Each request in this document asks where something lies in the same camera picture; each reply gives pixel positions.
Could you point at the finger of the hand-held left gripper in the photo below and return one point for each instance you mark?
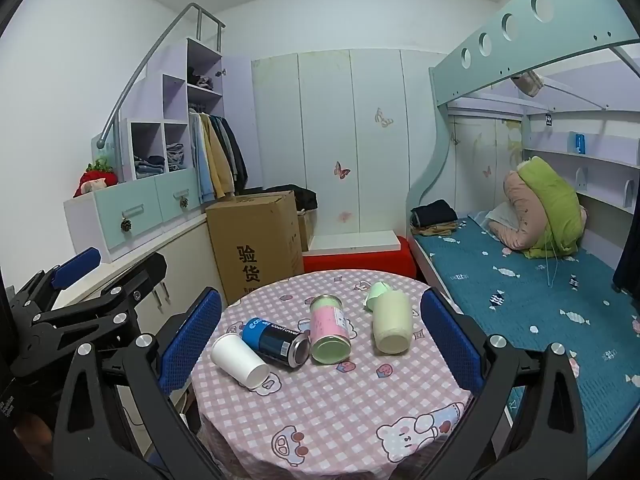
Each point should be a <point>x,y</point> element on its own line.
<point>142,272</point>
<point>75,266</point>

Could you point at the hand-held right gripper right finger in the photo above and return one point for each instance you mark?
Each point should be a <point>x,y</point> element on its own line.
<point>450,341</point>

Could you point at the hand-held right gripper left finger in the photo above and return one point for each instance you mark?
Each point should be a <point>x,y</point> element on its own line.
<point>191,345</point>

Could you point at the white paper cup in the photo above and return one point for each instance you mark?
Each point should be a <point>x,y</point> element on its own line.
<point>237,357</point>

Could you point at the cream plastic cup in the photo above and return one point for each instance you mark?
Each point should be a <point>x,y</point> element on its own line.
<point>392,322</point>

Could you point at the small pale green cup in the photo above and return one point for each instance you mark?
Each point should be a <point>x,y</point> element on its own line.
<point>376,296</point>

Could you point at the pink cup with green rim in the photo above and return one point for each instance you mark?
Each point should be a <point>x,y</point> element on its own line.
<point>327,327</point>

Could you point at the low white cabinet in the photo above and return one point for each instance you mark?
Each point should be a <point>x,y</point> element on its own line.
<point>185,255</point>

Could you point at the lilac stair cabinet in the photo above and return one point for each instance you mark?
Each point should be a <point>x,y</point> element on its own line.
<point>145,210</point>

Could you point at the blue and black can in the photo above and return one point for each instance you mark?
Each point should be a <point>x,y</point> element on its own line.
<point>274,341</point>

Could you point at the teal printed bed sheet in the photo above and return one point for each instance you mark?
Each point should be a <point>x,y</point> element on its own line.
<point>530,310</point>

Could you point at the red strawberry plush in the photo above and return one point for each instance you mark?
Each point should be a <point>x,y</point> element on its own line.
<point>97,179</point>

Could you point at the folded dark clothes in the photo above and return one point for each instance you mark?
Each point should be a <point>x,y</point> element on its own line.
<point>149,166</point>

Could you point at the tan folded garment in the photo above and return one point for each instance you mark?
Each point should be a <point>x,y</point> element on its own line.
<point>435,230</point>

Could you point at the large cardboard box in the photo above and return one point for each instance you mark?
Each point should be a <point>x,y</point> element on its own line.
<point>255,245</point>

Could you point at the folded jeans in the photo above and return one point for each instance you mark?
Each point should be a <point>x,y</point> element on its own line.
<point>176,156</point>

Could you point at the pink checkered tablecloth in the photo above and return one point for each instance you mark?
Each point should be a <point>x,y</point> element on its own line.
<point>350,410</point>

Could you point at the red stool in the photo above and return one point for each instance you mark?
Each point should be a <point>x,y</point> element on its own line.
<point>355,262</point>

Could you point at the light blue hanging shirt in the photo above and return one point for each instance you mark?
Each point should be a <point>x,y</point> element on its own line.
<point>200,160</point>

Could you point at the black folded garment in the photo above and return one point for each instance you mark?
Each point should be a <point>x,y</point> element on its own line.
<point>435,212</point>

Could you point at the white pillow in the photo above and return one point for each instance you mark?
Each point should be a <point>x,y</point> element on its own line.
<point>500,217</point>

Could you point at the yellow hanging coat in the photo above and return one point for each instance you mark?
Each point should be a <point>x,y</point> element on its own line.
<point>219,160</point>

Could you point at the white board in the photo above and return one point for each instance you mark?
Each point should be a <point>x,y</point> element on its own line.
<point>355,242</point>

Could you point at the dark hanging jacket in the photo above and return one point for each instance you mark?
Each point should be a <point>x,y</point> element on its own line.
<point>237,152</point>

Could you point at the green and pink quilt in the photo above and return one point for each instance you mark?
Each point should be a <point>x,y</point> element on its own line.
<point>550,205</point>

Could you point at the black bag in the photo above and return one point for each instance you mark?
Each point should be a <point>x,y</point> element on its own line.
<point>300,196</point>

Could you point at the dark hanging cloth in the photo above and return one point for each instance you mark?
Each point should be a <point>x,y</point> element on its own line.
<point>629,260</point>

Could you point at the grey clothes pile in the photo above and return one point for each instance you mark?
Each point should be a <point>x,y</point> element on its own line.
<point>200,80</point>

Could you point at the grey metal handrail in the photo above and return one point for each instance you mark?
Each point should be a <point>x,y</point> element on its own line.
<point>150,55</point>

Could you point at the lilac bed shelf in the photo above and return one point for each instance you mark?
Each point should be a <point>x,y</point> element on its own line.
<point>600,165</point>

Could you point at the white wardrobe with butterflies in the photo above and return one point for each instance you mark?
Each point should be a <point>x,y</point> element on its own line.
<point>325,130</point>

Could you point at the beige hanging bundle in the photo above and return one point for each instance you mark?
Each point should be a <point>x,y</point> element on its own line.
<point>527,84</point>

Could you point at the pale green bunk bed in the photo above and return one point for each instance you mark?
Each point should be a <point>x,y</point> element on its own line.
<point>500,55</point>

